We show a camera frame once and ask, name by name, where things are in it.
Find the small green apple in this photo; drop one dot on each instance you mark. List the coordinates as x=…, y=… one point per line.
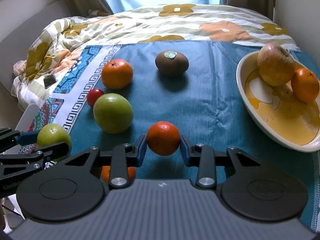
x=52, y=134

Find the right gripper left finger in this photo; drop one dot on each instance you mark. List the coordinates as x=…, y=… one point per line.
x=121, y=157

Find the small red tomato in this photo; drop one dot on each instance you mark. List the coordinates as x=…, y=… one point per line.
x=93, y=95

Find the blue patterned cloth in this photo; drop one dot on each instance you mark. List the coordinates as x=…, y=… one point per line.
x=204, y=104

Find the floral quilt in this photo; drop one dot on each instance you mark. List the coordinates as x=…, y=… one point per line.
x=56, y=49

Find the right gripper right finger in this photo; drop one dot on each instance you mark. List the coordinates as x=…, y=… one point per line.
x=205, y=158

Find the brown kiwi with sticker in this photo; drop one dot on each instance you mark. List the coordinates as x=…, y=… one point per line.
x=171, y=63

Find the white chair back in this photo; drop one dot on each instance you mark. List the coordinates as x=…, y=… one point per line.
x=27, y=118

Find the black phone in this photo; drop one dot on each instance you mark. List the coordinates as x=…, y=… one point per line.
x=49, y=80

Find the cream yellow bowl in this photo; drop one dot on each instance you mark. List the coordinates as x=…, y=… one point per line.
x=277, y=112

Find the small mandarin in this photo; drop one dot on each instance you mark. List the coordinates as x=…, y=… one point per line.
x=163, y=138
x=105, y=173

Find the large orange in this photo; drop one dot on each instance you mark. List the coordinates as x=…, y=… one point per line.
x=116, y=74

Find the wrinkled yellow-red apple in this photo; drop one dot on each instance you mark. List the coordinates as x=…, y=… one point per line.
x=275, y=65

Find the large green apple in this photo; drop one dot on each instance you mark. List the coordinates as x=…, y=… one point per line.
x=113, y=113

